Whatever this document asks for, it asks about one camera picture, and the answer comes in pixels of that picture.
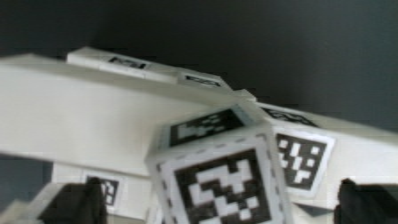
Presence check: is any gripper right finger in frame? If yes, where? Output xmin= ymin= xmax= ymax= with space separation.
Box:
xmin=335 ymin=179 xmax=398 ymax=224

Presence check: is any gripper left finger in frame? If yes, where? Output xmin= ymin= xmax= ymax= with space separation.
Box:
xmin=40 ymin=178 xmax=109 ymax=224

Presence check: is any white chair seat part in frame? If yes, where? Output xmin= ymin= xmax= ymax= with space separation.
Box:
xmin=51 ymin=161 xmax=157 ymax=224

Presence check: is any white tagged cube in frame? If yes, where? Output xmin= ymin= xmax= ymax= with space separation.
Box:
xmin=147 ymin=102 xmax=296 ymax=224

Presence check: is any white chair back frame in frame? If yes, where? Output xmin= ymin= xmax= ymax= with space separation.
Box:
xmin=0 ymin=55 xmax=398 ymax=224

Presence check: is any white chair leg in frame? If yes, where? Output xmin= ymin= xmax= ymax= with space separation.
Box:
xmin=67 ymin=47 xmax=232 ymax=91

